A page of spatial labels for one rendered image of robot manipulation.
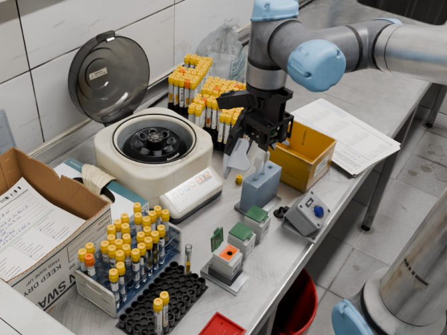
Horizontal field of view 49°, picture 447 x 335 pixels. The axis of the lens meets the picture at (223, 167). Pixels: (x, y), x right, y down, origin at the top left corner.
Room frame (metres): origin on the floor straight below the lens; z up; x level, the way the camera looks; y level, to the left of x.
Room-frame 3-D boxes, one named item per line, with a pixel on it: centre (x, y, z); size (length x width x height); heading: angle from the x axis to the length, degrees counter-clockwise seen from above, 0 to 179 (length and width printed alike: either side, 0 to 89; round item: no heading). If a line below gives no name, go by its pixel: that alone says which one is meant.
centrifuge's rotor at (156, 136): (0.94, 0.17, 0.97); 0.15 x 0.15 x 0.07
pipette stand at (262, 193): (0.87, -0.09, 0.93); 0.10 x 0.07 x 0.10; 145
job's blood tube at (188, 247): (0.63, 0.05, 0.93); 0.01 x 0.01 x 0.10
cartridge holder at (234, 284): (0.65, -0.03, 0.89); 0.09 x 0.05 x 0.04; 60
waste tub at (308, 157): (1.01, -0.19, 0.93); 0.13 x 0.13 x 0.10; 56
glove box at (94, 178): (0.80, 0.28, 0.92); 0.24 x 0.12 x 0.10; 60
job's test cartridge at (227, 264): (0.65, -0.03, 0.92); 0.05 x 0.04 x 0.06; 60
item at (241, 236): (0.71, -0.05, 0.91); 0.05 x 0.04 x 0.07; 60
